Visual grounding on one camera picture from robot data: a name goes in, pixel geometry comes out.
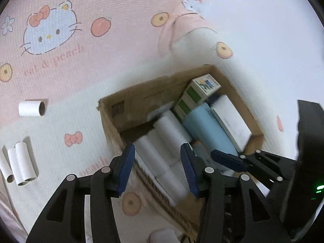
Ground white cardboard tube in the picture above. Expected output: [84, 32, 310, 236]
[18, 100, 46, 117]
[153, 110, 192, 158]
[147, 129, 177, 166]
[8, 148, 27, 186]
[15, 142, 37, 182]
[0, 150, 14, 183]
[134, 135, 170, 177]

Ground white spiral notebook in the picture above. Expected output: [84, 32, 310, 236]
[210, 94, 252, 152]

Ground pink patterned blanket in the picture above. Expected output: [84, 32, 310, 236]
[1, 193, 28, 242]

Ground light blue notebook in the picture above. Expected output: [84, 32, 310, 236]
[182, 103, 238, 156]

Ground brown cardboard box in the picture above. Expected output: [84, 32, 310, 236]
[98, 65, 264, 239]

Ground white tube in box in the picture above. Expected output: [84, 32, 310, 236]
[156, 161, 189, 205]

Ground green white small carton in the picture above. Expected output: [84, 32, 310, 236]
[174, 74, 221, 121]

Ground pink hello kitty mat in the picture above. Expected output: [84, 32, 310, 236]
[0, 0, 304, 243]

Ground black tracking camera box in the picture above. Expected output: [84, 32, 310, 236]
[281, 100, 323, 242]

